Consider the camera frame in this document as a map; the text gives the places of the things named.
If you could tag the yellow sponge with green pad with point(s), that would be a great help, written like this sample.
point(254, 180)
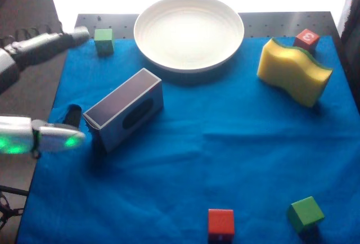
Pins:
point(289, 69)

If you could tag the red cube with white three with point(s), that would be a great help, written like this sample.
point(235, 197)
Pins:
point(306, 37)

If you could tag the white round plate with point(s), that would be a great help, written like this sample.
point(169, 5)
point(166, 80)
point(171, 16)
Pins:
point(188, 36)

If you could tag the blue cloth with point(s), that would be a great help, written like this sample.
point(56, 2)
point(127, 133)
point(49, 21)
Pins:
point(197, 157)

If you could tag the dark rectangular box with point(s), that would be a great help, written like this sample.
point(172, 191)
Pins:
point(123, 100)

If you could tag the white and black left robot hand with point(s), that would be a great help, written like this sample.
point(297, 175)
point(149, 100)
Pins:
point(39, 47)

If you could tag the plain orange-red cube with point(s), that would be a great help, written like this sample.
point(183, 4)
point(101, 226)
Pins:
point(220, 223)

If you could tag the green wooden cube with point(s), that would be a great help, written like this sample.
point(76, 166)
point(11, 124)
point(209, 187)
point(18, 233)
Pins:
point(104, 41)
point(305, 213)

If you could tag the dark curtain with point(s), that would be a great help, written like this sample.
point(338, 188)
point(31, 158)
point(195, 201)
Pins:
point(351, 10)

